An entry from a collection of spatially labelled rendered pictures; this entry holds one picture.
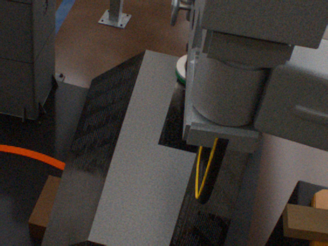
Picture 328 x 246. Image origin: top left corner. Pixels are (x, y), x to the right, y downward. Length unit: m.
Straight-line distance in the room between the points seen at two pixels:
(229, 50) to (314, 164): 2.04
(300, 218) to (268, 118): 0.53
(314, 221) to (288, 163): 1.37
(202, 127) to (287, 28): 0.40
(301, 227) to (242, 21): 0.85
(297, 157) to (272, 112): 1.87
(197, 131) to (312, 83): 0.32
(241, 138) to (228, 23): 0.39
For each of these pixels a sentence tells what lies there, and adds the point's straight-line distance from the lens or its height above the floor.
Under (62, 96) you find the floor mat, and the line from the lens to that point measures 3.13.
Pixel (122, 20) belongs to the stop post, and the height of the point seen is 0.01.
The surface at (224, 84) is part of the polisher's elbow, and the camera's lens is 1.20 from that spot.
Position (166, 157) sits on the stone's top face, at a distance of 1.76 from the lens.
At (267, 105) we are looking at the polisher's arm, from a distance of 1.22.
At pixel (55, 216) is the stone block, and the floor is 0.65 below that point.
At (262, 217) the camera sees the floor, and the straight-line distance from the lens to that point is 2.72.
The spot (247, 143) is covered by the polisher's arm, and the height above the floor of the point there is 1.19.
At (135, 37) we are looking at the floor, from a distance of 3.70.
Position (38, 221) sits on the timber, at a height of 0.13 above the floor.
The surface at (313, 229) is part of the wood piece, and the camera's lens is 1.68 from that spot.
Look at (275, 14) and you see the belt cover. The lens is 1.00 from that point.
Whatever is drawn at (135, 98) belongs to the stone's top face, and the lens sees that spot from 1.95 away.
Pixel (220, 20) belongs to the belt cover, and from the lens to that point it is 1.00.
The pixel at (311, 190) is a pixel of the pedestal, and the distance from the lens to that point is 1.91.
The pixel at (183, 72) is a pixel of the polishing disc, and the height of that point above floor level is 0.83.
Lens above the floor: 2.09
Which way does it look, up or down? 43 degrees down
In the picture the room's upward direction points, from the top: 10 degrees clockwise
